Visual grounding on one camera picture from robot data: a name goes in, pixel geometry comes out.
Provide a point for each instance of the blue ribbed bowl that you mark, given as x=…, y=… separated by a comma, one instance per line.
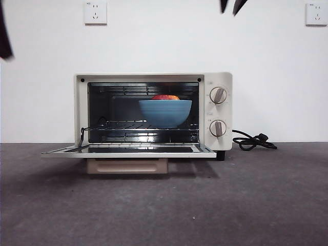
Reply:
x=165, y=112

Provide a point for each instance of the white wall socket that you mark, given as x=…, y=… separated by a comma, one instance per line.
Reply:
x=316, y=15
x=95, y=12

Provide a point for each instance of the round cream oven knob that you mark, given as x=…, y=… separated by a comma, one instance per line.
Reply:
x=218, y=95
x=217, y=128

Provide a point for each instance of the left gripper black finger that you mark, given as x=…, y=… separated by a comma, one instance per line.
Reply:
x=4, y=36

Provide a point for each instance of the red yellow apple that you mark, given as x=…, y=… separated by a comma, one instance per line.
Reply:
x=165, y=97

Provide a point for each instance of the cream toaster oven body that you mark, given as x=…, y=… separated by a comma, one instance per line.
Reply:
x=217, y=146

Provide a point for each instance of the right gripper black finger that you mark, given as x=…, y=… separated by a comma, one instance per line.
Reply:
x=224, y=5
x=238, y=5

